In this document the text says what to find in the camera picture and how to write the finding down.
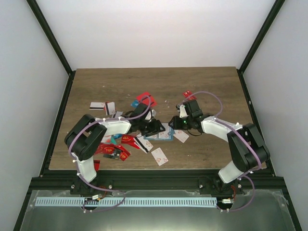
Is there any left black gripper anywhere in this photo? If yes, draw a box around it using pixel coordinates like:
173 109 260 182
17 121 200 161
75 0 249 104
138 119 166 137

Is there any white striped sunset card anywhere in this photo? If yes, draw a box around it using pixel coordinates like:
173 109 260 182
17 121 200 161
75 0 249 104
134 136 154 153

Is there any teal card holder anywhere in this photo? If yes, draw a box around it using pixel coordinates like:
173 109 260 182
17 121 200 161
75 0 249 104
144 123 175 141

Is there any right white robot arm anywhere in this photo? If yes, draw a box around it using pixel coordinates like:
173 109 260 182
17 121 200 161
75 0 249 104
168 100 270 194

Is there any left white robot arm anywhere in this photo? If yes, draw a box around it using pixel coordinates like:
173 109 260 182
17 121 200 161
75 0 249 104
64 103 166 194

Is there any red card white logo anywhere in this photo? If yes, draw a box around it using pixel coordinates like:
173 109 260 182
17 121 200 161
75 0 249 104
121 134 140 149

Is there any white VIP sunset card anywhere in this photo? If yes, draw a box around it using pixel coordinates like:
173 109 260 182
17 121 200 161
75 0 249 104
173 130 189 143

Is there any blue vip card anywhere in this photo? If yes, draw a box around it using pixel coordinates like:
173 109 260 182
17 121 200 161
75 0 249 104
112 134 122 140
131 100 140 108

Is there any blue VIP card lower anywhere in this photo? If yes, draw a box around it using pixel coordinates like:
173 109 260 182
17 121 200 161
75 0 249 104
112 134 122 140

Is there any red card far right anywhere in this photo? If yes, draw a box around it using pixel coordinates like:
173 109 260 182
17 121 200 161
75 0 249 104
182 90 197 100

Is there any white card vertical stripe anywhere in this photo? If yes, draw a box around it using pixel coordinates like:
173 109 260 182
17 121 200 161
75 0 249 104
104 102 116 116

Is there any red vip card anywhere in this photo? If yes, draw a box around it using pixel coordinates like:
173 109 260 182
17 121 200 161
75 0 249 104
94 143 115 154
114 145 131 161

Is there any white blossom card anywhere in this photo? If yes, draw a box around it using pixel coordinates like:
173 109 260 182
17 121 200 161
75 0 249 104
151 148 168 166

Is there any red VIP card left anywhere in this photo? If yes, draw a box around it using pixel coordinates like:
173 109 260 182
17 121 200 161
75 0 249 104
94 143 115 154

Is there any white card black stripe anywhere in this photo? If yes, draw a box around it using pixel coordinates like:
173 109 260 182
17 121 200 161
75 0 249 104
90 102 105 110

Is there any red stripe card front edge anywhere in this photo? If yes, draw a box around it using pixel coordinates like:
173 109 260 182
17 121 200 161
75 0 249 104
93 160 100 171

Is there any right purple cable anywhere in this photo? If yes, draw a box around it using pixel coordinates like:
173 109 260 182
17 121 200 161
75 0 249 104
177 90 263 214

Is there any purple cable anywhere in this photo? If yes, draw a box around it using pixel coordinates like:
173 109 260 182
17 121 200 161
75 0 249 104
68 95 151 214
177 90 263 214

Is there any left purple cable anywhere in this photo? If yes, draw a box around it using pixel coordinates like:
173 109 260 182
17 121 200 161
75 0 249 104
68 95 151 214

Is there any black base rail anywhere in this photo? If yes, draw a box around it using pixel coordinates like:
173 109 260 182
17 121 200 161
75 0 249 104
29 169 286 195

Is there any light blue slotted rail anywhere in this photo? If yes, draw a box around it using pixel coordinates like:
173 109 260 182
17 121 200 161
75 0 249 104
35 197 217 207

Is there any black frame post right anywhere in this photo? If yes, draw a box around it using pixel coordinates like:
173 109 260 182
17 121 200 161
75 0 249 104
239 0 285 73

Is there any black frame post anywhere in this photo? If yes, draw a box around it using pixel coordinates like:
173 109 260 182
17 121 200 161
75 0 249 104
239 0 285 73
26 0 73 75

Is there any black frame post left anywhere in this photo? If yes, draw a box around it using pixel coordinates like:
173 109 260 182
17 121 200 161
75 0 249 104
26 0 73 75

